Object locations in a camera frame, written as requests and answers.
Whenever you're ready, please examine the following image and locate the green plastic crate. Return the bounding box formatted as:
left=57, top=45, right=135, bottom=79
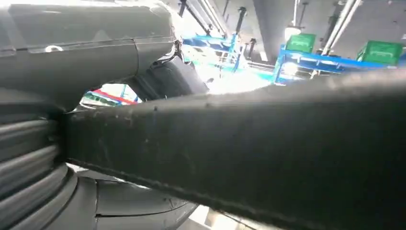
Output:
left=285, top=33, right=317, bottom=54
left=356, top=40, right=405, bottom=67

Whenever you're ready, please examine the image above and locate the black plastic plate frame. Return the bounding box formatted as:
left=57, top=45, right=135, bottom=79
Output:
left=64, top=68, right=406, bottom=230

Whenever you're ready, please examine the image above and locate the red barrier belt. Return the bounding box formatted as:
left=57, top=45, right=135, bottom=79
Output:
left=91, top=89, right=139, bottom=106

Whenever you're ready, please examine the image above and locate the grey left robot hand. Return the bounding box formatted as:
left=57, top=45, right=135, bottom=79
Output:
left=0, top=2, right=211, bottom=230

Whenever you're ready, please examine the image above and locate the blue metal storage rack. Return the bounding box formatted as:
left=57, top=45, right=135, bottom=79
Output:
left=182, top=33, right=242, bottom=73
left=272, top=44, right=406, bottom=86

